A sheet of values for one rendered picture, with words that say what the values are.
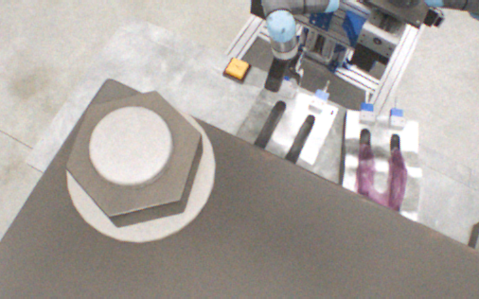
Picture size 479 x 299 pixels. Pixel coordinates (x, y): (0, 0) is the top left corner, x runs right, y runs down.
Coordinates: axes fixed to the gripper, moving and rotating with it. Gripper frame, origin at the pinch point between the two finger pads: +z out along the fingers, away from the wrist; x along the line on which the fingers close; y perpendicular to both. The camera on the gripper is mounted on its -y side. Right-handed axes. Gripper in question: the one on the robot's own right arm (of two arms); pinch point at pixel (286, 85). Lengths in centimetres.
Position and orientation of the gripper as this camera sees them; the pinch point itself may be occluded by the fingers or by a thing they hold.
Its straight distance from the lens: 165.7
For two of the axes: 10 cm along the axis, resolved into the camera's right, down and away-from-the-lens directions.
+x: -8.9, -3.7, 2.8
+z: 1.6, 3.2, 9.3
